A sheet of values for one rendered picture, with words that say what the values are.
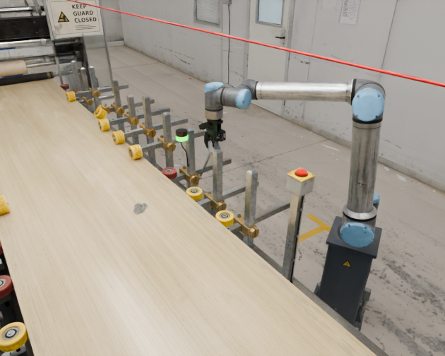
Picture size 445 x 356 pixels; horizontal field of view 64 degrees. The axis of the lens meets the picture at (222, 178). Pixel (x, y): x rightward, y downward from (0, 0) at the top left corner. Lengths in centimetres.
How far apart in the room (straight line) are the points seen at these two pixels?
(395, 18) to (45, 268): 361
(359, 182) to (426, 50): 241
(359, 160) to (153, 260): 94
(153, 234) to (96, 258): 24
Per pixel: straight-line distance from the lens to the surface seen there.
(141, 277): 134
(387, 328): 251
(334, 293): 225
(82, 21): 393
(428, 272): 300
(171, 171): 193
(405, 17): 401
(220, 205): 179
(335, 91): 168
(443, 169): 400
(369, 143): 158
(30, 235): 167
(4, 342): 130
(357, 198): 170
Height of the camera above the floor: 185
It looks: 30 degrees down
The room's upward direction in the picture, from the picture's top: straight up
